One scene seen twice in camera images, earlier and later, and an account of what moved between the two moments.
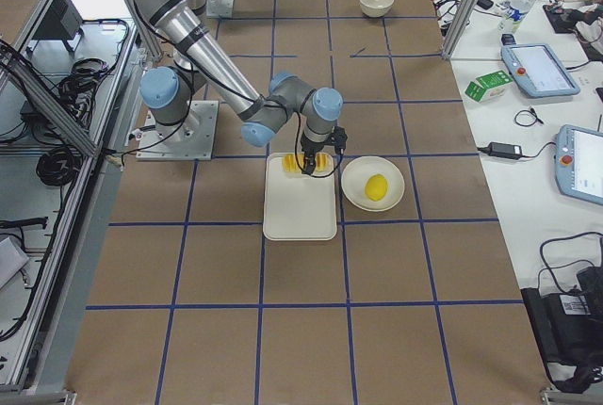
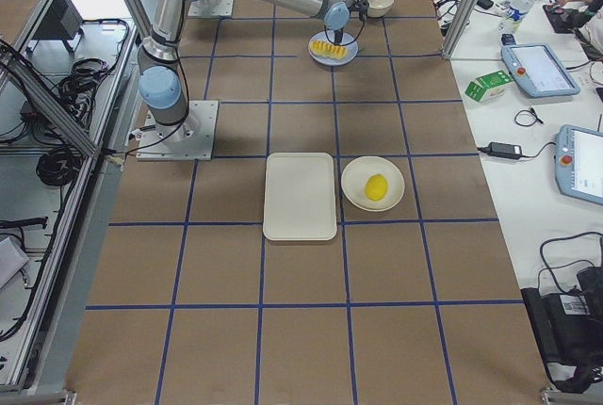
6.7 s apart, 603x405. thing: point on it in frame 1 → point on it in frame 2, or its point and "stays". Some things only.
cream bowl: x=376 y=2 stays
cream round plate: x=356 y=174 stays
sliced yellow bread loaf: x=295 y=162 → x=327 y=49
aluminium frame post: x=470 y=5 stays
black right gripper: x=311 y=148 → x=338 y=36
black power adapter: x=504 y=150 stays
